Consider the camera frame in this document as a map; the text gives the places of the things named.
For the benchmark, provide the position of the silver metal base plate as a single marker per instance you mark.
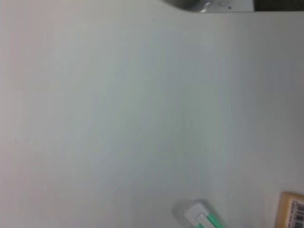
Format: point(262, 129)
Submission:
point(213, 6)

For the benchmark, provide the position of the beige eraser with barcode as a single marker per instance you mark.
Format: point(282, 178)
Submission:
point(285, 209)

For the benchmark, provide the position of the green pen with white end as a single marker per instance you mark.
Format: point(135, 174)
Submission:
point(209, 219)

